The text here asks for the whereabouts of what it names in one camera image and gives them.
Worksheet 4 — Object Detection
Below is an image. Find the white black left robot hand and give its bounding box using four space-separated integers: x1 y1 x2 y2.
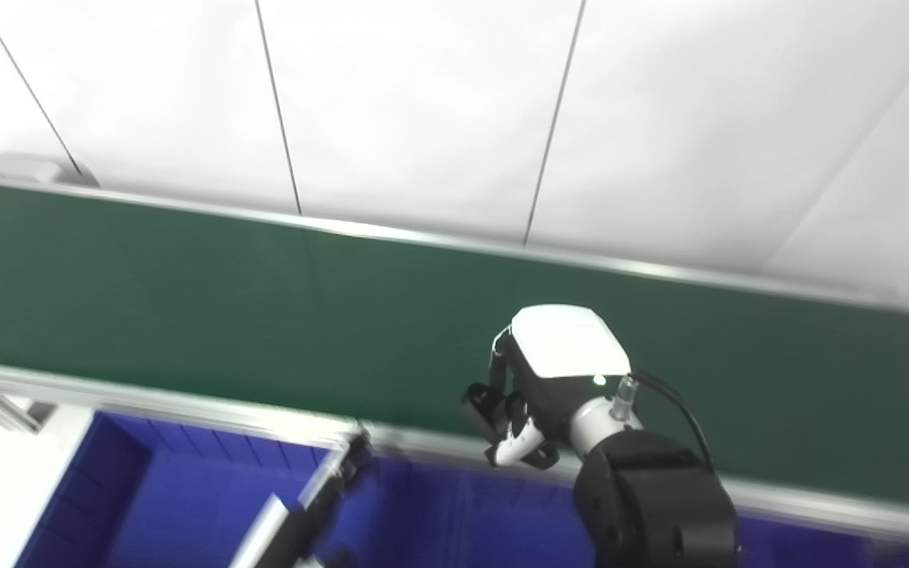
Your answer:
230 438 378 568

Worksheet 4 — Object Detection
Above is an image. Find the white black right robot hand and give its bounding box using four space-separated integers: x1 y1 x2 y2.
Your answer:
462 304 646 468

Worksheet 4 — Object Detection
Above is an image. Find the blue plastic bin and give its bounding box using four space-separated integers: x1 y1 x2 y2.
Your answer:
0 358 909 547
16 410 365 568
344 454 909 568

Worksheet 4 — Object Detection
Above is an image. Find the green conveyor belt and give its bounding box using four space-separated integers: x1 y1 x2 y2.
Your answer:
0 181 909 511

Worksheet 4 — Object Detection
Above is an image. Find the aluminium conveyor support leg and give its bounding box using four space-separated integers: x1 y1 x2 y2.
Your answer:
0 385 58 434

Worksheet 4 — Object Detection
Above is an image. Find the grey conveyor end housing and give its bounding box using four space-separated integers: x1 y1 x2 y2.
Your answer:
0 151 99 189

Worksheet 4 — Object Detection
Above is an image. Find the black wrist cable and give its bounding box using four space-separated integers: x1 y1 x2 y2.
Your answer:
620 369 722 476

